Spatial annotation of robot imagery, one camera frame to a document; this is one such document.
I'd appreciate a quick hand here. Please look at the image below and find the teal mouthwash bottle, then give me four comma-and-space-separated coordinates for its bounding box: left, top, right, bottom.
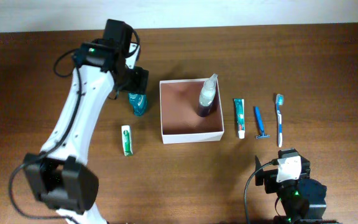
128, 93, 147, 116

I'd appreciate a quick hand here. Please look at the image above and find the green white small box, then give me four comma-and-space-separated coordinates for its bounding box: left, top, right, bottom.
121, 125, 133, 156

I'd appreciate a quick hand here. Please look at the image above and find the clear spray bottle purple liquid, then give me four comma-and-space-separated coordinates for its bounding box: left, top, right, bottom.
197, 73, 218, 117

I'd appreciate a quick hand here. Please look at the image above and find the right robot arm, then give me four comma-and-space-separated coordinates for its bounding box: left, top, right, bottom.
255, 148, 327, 223

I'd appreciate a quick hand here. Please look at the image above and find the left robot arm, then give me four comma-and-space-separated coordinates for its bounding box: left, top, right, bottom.
8, 19, 149, 223

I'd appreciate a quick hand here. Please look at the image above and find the blue disposable razor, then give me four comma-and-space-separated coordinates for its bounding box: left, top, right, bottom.
254, 106, 270, 139

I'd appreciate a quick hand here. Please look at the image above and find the white open cardboard box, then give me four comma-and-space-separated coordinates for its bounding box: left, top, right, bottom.
159, 78, 224, 144

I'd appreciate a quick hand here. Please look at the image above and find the teal white toothpaste tube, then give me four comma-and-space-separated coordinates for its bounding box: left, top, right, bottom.
234, 98, 246, 139

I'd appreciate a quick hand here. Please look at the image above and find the blue white toothbrush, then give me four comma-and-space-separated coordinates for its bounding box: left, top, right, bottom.
275, 94, 284, 147

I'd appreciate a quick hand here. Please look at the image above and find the right black cable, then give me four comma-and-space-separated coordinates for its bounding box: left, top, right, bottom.
243, 159, 280, 224

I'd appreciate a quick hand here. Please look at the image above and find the black cable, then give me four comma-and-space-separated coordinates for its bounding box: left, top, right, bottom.
243, 159, 280, 224
7, 24, 142, 220

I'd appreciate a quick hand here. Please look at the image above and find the left black cable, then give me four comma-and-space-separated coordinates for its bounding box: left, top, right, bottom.
7, 24, 142, 220

